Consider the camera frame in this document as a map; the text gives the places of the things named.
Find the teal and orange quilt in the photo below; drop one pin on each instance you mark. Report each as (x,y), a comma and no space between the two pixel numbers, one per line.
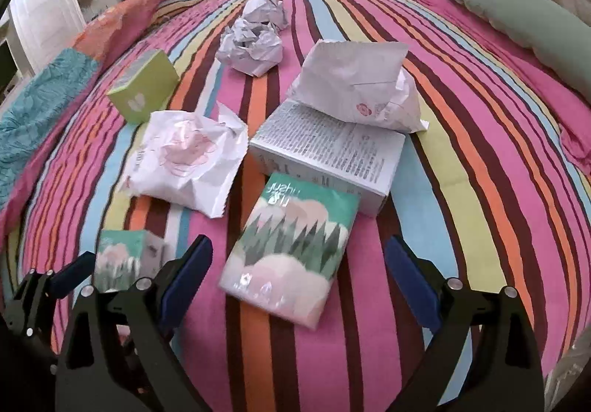
(46,84)

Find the small green tissue pack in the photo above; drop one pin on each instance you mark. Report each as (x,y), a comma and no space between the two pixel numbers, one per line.
(122,262)

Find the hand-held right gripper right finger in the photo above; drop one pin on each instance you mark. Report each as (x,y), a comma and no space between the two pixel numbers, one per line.
(411,283)

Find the striped colourful bedsheet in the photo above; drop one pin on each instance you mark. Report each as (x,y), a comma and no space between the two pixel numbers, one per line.
(461,209)

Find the white paper bag pink print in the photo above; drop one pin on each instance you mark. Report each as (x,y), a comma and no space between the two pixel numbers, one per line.
(184,163)

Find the white plastic bag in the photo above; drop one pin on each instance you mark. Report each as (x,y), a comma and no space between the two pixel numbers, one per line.
(355,79)

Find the white printed cardboard box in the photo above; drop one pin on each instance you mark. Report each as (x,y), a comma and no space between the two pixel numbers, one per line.
(323,158)

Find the green bolster pillow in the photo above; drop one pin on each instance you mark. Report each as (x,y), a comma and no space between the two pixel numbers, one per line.
(508,10)

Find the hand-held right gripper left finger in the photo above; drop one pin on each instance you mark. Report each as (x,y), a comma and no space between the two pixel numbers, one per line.
(184,273)

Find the crumpled white paper ball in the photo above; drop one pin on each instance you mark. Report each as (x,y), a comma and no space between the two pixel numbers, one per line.
(265,10)
(251,49)

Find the small green box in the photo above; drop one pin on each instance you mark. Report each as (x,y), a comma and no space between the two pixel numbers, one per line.
(143,86)

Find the large green tissue pack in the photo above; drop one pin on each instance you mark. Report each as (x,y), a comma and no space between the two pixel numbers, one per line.
(286,255)

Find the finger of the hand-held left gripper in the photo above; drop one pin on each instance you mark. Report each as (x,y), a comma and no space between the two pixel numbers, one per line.
(69,276)

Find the white shelf cabinet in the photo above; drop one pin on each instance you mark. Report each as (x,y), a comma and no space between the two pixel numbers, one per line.
(41,6)

